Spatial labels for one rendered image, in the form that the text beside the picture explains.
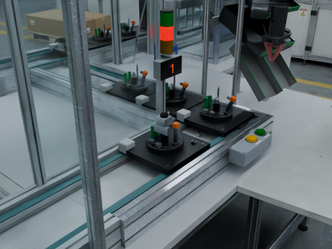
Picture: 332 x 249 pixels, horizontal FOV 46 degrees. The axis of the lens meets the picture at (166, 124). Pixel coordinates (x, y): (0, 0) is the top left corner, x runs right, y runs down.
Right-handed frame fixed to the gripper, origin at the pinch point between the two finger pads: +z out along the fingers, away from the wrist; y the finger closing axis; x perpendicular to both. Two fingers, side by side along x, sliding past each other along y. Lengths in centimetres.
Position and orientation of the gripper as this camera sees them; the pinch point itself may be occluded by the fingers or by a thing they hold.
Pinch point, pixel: (271, 59)
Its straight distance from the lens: 153.6
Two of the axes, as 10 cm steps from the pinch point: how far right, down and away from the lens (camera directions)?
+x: 7.5, 3.2, -5.7
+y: -6.6, 3.3, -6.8
